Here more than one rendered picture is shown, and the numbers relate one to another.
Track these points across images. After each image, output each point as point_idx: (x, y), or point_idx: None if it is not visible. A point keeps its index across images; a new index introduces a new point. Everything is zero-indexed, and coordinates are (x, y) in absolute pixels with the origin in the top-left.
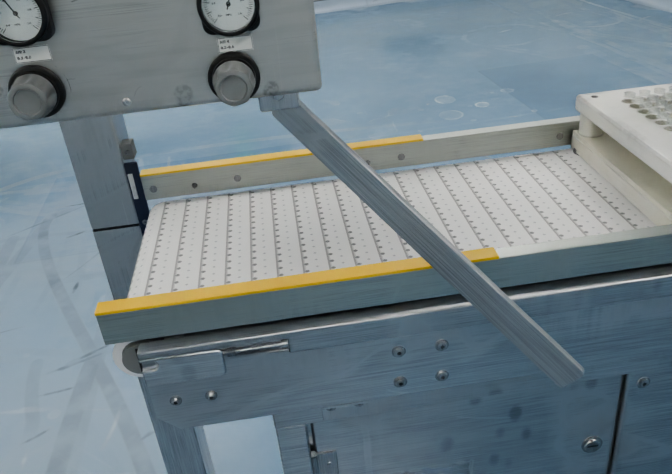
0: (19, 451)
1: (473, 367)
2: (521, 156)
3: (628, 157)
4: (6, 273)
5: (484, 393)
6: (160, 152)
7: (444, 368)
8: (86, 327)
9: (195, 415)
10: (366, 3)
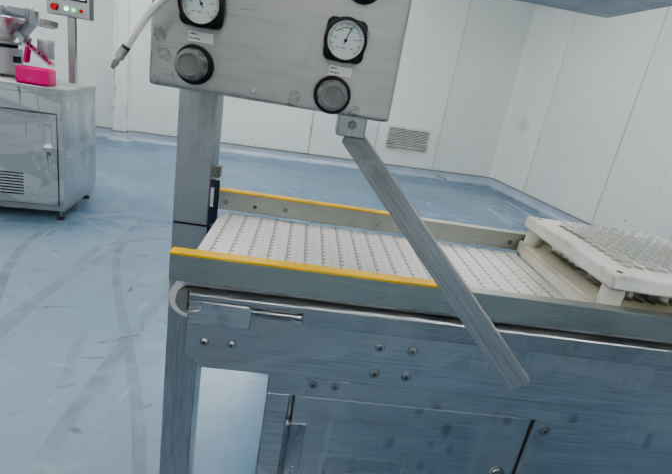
0: (49, 393)
1: (430, 376)
2: (481, 248)
3: (558, 262)
4: (84, 268)
5: (428, 406)
6: None
7: (409, 371)
8: (128, 318)
9: (214, 358)
10: None
